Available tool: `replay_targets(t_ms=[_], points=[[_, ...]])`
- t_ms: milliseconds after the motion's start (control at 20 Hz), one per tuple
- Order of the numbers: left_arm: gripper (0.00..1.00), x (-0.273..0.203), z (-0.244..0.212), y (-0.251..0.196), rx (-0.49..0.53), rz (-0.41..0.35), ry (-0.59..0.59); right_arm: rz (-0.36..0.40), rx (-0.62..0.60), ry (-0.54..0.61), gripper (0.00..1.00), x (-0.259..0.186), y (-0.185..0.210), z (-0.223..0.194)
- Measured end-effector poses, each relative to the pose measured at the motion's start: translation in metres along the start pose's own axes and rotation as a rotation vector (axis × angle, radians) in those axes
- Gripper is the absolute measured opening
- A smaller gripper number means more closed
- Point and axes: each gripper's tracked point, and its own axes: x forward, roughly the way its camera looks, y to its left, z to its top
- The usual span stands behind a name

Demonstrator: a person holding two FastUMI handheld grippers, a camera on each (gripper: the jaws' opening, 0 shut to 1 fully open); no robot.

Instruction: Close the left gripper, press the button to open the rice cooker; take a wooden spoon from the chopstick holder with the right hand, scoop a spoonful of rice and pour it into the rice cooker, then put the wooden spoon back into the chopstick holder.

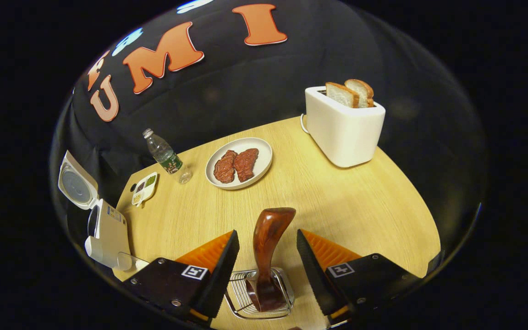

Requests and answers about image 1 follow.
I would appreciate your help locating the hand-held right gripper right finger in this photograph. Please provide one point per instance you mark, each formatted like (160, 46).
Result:
(314, 275)

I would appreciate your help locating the white toaster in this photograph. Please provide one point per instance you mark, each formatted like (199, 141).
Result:
(342, 133)

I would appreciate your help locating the white rice cooker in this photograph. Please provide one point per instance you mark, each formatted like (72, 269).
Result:
(108, 233)

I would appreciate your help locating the clear plastic water bottle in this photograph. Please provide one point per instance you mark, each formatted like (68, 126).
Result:
(165, 156)

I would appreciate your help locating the white round plate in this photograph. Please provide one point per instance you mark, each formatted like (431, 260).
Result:
(261, 153)

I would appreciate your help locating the toast bread slice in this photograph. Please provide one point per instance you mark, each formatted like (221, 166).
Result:
(365, 91)
(339, 95)

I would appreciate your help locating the white divided grain dish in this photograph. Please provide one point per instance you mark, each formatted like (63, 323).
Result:
(145, 189)

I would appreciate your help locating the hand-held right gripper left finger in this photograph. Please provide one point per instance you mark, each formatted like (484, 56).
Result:
(220, 279)

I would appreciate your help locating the black backdrop cloth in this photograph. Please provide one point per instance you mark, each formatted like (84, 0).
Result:
(268, 78)

